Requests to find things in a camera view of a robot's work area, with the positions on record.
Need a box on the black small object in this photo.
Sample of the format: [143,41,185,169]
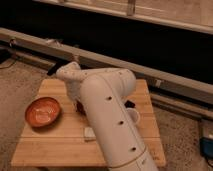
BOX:
[124,100,136,108]

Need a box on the orange bowl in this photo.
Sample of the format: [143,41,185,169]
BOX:
[25,97,61,127]

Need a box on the wooden board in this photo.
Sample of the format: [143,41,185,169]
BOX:
[11,79,166,167]

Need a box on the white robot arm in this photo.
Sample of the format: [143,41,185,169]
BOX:
[56,62,158,171]

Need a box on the white plastic cup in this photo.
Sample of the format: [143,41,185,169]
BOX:
[127,108,140,125]

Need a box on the white sponge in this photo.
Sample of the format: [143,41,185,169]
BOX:
[84,127,96,141]

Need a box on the blue box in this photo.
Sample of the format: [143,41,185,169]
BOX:
[200,137,213,159]

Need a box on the metal rail frame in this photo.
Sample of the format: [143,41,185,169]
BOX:
[0,27,213,105]

